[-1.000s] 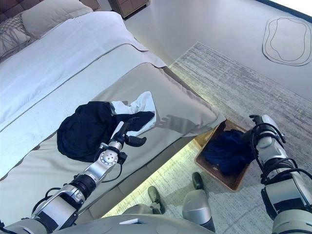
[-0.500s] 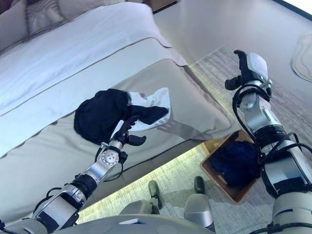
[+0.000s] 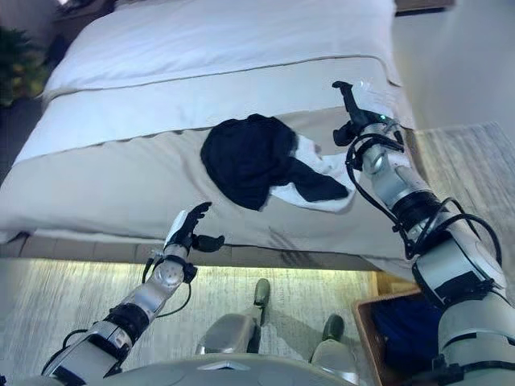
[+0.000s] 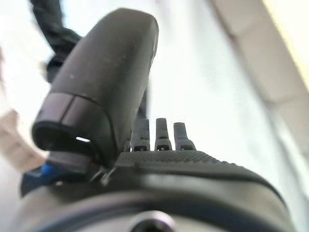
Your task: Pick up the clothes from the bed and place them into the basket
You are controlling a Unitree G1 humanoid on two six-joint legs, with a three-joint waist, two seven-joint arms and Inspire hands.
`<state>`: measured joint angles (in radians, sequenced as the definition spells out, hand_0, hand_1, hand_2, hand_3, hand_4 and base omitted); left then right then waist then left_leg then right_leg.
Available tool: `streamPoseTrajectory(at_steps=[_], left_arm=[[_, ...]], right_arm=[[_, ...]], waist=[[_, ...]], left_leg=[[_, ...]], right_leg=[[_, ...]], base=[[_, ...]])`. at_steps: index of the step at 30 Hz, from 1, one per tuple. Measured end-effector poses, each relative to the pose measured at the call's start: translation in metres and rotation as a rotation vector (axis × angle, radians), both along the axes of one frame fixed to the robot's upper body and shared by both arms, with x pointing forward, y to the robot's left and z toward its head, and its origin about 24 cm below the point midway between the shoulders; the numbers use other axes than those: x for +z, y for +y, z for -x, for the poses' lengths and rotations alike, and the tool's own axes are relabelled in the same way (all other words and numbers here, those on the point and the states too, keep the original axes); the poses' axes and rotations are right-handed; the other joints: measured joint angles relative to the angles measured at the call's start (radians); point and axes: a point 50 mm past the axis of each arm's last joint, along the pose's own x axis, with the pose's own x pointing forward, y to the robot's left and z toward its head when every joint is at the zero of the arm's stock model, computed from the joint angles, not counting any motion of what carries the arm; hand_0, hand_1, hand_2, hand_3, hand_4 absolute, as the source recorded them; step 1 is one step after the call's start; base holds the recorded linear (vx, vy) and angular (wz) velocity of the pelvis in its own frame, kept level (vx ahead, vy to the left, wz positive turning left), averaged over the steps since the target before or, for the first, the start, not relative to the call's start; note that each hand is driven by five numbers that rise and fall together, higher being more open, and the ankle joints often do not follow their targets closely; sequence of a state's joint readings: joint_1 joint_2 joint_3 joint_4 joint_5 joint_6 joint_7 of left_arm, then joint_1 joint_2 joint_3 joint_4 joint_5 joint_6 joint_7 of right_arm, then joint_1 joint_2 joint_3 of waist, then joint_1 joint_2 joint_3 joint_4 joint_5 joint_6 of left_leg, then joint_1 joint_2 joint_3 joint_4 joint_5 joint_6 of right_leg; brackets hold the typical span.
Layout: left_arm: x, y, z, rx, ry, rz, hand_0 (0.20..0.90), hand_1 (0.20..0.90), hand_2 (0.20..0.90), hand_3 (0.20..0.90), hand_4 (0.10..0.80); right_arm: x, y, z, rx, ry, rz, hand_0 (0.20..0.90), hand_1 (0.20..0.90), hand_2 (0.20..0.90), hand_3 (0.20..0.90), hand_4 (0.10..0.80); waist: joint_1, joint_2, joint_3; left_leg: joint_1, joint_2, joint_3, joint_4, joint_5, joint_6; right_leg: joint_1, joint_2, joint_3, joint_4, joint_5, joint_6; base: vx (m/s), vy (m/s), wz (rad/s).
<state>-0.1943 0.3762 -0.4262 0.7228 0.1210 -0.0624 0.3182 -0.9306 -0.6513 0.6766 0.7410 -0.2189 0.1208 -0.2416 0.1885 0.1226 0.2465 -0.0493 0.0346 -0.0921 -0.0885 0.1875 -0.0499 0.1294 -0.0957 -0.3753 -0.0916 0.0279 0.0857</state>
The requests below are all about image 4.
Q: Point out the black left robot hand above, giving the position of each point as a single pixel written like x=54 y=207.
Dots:
x=108 y=72

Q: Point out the navy blue garment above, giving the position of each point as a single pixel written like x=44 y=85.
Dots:
x=31 y=181

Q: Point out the beige upholstered bed frame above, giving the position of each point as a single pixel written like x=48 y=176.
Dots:
x=256 y=48

